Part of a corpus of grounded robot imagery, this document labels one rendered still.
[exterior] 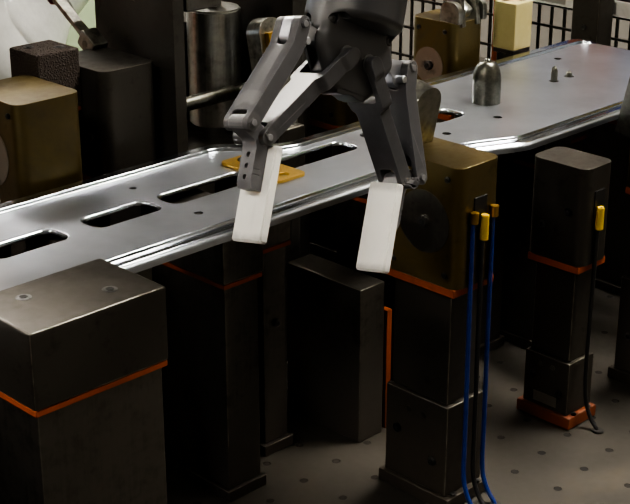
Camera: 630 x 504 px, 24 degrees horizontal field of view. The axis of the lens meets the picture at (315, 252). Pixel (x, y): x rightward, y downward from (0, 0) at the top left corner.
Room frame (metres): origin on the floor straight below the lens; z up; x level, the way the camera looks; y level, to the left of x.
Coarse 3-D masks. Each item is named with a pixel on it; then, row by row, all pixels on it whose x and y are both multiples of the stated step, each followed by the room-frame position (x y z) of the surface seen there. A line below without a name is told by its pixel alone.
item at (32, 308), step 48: (48, 288) 0.97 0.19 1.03; (96, 288) 0.97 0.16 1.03; (144, 288) 0.97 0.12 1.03; (0, 336) 0.92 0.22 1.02; (48, 336) 0.90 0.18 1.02; (96, 336) 0.93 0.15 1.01; (144, 336) 0.96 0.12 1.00; (0, 384) 0.92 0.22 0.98; (48, 384) 0.90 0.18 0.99; (96, 384) 0.93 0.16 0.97; (144, 384) 0.97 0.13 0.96; (0, 432) 0.94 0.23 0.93; (48, 432) 0.91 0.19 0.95; (96, 432) 0.93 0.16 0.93; (144, 432) 0.96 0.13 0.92; (0, 480) 0.94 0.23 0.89; (48, 480) 0.90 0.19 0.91; (96, 480) 0.93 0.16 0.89; (144, 480) 0.96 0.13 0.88
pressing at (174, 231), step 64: (512, 64) 1.74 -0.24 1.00; (576, 64) 1.74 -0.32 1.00; (448, 128) 1.47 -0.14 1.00; (512, 128) 1.47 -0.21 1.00; (576, 128) 1.49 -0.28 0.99; (64, 192) 1.26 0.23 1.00; (128, 192) 1.27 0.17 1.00; (320, 192) 1.27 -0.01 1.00; (64, 256) 1.11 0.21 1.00; (128, 256) 1.12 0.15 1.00
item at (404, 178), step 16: (368, 64) 1.06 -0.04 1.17; (384, 80) 1.07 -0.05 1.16; (384, 96) 1.06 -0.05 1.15; (368, 112) 1.07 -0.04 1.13; (384, 112) 1.07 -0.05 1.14; (368, 128) 1.08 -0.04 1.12; (384, 128) 1.06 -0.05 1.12; (368, 144) 1.08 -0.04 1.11; (384, 144) 1.07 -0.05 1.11; (400, 144) 1.07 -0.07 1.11; (384, 160) 1.07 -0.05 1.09; (400, 160) 1.07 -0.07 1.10; (400, 176) 1.07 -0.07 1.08
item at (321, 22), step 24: (312, 0) 1.07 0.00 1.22; (336, 0) 1.05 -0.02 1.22; (360, 0) 1.05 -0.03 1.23; (384, 0) 1.05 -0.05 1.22; (312, 24) 1.05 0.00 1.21; (336, 24) 1.05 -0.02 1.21; (360, 24) 1.06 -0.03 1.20; (384, 24) 1.05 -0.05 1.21; (336, 48) 1.04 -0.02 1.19; (360, 48) 1.06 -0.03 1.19; (384, 48) 1.08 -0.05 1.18; (312, 72) 1.04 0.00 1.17; (360, 72) 1.06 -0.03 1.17; (336, 96) 1.06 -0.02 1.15; (360, 96) 1.06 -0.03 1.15
